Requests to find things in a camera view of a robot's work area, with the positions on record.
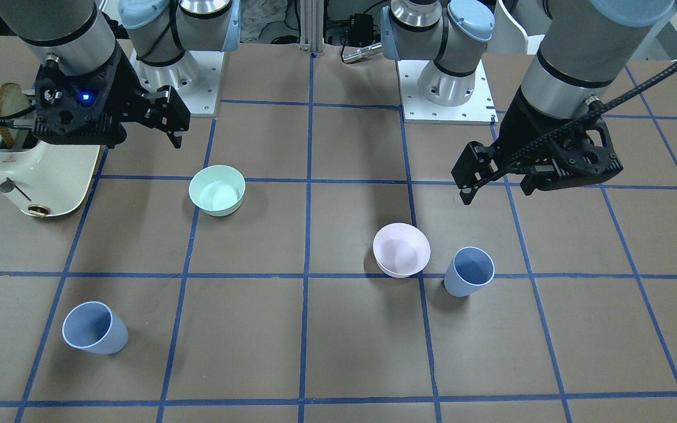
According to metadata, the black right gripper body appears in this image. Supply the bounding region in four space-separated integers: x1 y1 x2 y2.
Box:
0 45 157 147

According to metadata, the blue cup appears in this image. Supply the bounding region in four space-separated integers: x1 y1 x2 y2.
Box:
62 301 129 354
444 246 496 297

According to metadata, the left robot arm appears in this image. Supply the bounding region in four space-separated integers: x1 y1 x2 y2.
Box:
381 1 673 204

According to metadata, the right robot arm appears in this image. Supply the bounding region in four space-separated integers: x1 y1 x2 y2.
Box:
0 1 241 148

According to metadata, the mint green bowl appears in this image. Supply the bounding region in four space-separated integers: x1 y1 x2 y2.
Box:
188 165 246 217

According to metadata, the cream toaster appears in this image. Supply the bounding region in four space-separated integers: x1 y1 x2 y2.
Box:
0 137 101 217

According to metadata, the toast slice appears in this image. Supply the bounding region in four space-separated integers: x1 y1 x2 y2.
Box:
0 82 31 149

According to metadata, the pink bowl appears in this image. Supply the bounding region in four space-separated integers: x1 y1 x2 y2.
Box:
373 223 431 278

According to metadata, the black power adapter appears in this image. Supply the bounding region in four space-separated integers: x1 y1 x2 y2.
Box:
347 14 374 46

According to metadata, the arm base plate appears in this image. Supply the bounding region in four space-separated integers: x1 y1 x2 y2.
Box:
397 60 498 125
130 51 226 118

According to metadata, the black braided cable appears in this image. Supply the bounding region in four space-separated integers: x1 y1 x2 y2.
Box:
494 0 677 175

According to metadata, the aluminium frame post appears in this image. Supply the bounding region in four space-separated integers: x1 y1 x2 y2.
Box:
297 0 324 55

